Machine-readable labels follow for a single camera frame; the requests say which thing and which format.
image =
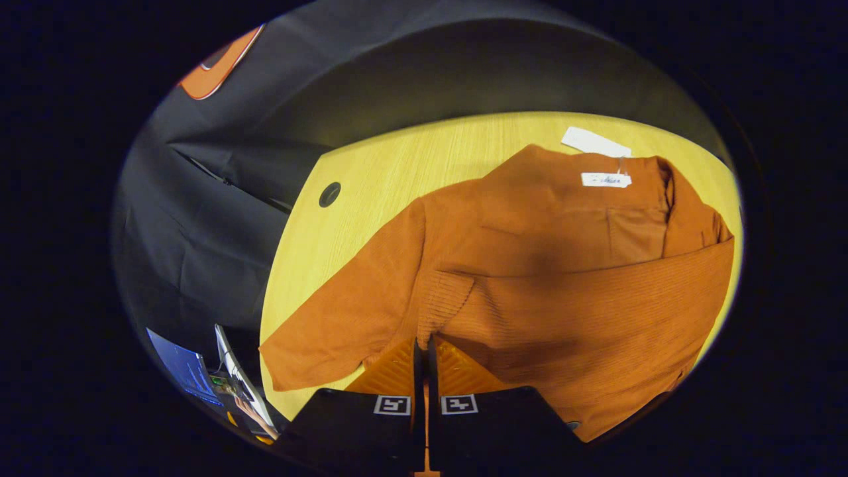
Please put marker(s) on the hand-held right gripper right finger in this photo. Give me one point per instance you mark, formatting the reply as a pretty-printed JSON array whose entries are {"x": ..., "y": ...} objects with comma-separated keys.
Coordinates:
[{"x": 497, "y": 430}]

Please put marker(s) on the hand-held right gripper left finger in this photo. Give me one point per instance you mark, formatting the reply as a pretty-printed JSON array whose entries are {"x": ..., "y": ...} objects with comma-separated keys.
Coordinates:
[{"x": 358, "y": 430}]

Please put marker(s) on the rust orange knit garment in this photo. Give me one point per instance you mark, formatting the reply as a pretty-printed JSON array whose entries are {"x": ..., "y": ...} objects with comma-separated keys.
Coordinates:
[{"x": 530, "y": 265}]

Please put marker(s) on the white stand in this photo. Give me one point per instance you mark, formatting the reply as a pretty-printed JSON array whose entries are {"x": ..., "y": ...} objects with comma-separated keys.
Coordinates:
[{"x": 238, "y": 371}]

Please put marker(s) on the laptop with blue screen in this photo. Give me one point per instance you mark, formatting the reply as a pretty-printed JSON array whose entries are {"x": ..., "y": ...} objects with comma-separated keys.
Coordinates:
[{"x": 185, "y": 368}]

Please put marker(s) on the black backdrop cloth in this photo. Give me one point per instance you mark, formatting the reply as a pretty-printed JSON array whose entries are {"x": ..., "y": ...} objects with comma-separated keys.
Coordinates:
[{"x": 199, "y": 232}]

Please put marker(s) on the white paper hang tag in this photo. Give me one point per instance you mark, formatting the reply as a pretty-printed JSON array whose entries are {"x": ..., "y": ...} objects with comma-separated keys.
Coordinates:
[{"x": 593, "y": 141}]

